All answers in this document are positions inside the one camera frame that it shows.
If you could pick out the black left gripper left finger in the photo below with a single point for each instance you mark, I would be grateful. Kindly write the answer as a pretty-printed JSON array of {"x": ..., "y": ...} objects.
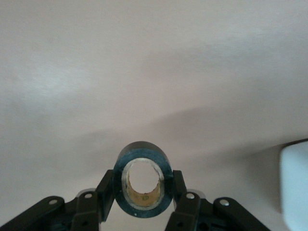
[{"x": 72, "y": 214}]

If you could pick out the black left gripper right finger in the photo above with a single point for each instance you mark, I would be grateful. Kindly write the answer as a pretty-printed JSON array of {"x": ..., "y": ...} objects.
[{"x": 192, "y": 214}]

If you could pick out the black tape roll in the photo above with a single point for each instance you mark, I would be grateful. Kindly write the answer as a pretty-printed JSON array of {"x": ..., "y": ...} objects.
[{"x": 119, "y": 168}]

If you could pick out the brown table cover sheet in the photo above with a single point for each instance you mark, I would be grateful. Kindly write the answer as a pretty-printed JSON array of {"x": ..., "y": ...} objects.
[{"x": 154, "y": 72}]

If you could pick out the small white trash bin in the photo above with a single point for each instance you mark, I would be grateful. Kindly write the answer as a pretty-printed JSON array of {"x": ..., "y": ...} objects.
[{"x": 296, "y": 180}]

